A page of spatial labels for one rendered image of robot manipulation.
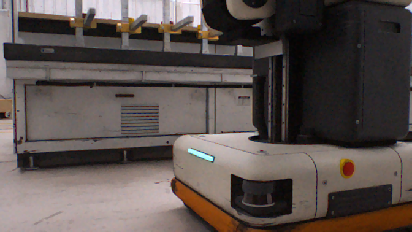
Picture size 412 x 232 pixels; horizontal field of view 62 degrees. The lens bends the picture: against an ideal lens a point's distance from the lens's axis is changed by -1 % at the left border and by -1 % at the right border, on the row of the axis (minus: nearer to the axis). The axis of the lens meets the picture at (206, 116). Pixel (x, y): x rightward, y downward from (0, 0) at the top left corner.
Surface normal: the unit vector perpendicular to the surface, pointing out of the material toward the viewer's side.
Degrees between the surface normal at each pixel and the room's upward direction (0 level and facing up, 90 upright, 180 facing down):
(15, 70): 90
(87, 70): 90
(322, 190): 90
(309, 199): 90
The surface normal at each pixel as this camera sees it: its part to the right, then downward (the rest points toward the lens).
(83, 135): 0.40, 0.05
